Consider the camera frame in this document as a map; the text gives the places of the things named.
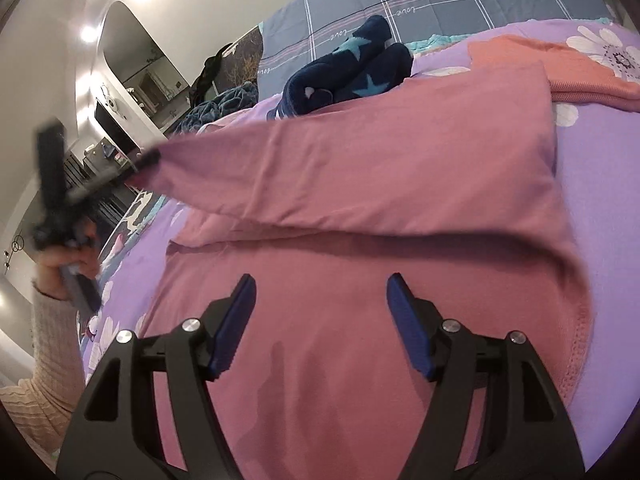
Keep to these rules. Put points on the black hanging garment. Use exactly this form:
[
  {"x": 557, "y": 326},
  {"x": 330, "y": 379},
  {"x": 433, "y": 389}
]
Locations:
[{"x": 207, "y": 77}]

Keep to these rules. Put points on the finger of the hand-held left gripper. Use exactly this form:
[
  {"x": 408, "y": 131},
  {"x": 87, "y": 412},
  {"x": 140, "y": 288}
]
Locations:
[{"x": 145, "y": 160}]

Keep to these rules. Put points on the person's left forearm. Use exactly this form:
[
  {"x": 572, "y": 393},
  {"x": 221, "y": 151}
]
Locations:
[{"x": 55, "y": 360}]

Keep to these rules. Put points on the arched wall mirror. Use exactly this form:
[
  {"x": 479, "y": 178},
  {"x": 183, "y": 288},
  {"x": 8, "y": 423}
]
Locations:
[{"x": 135, "y": 55}]

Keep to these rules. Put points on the navy star print garment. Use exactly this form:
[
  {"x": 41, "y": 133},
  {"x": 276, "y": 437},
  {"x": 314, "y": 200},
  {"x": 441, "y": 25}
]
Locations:
[{"x": 325, "y": 85}]

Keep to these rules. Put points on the black monitor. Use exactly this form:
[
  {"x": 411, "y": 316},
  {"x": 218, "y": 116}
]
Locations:
[{"x": 107, "y": 121}]

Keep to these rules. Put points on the small white fan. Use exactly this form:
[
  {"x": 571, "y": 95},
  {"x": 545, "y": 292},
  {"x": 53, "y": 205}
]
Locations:
[{"x": 111, "y": 101}]

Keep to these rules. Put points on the purple floral bed sheet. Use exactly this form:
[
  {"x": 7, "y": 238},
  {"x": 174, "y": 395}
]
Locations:
[{"x": 600, "y": 210}]

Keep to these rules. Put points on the teal fuzzy blanket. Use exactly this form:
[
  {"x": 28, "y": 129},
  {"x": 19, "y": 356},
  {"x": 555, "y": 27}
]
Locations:
[{"x": 220, "y": 110}]

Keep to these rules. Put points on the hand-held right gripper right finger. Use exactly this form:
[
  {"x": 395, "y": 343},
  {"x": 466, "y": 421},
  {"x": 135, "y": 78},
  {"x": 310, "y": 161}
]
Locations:
[{"x": 407, "y": 325}]

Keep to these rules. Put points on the salmon folded garment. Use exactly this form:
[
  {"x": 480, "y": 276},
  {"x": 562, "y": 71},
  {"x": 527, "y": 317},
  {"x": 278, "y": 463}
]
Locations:
[{"x": 575, "y": 75}]

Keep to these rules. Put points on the person's left hand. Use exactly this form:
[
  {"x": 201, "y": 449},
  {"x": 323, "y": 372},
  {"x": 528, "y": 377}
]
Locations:
[{"x": 60, "y": 260}]

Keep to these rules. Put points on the turquoise blanket edge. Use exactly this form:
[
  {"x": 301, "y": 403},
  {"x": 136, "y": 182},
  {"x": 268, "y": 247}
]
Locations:
[{"x": 430, "y": 44}]

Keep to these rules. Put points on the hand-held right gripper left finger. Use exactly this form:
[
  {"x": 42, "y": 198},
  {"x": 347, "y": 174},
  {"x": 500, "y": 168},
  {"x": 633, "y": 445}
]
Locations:
[{"x": 235, "y": 325}]

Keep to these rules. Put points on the mauve pink shirt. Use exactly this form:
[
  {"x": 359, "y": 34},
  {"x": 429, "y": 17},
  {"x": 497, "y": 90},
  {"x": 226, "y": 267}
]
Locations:
[{"x": 350, "y": 185}]

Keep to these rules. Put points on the dark printed pillow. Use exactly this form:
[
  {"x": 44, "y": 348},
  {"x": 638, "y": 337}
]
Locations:
[{"x": 247, "y": 55}]

